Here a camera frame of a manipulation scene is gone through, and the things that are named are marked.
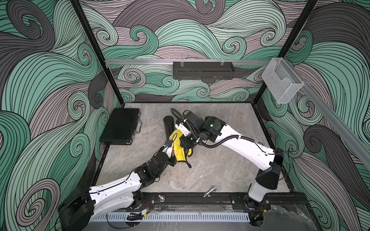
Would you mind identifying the black hard case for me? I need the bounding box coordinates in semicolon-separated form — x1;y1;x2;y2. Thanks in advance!
99;108;143;145

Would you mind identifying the silver bolt on rail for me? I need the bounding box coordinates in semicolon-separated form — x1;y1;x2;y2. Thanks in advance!
203;187;216;198

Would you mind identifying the white slotted cable duct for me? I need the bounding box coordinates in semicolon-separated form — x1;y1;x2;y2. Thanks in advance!
93;212;250;223

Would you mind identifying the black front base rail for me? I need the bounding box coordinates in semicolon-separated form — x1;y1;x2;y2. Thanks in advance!
143;192;308;206

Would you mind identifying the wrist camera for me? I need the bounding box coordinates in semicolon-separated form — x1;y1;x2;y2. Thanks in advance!
175;121;191;137
162;139;173;158

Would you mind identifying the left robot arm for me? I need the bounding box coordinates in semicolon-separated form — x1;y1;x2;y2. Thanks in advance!
58;151;176;231

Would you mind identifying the yellow grey cleaning cloth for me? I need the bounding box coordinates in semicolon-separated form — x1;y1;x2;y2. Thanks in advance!
170;130;193;168

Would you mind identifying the black thermos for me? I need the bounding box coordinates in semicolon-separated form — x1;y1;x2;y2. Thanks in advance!
163;116;174;139

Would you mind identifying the silver knob on rail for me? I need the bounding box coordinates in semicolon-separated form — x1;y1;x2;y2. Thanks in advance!
158;195;165;202

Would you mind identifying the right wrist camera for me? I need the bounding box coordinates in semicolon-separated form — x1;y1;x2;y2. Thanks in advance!
175;121;191;137

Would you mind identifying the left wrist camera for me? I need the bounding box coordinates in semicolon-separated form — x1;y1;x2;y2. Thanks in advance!
162;139;173;158

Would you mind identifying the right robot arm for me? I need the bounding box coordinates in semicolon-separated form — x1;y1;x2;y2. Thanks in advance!
171;108;284;204

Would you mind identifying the clear acrylic wall holder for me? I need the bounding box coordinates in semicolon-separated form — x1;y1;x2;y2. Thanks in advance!
262;58;304;104

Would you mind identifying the black wall shelf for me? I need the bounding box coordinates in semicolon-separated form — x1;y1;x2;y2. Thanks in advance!
172;61;235;81

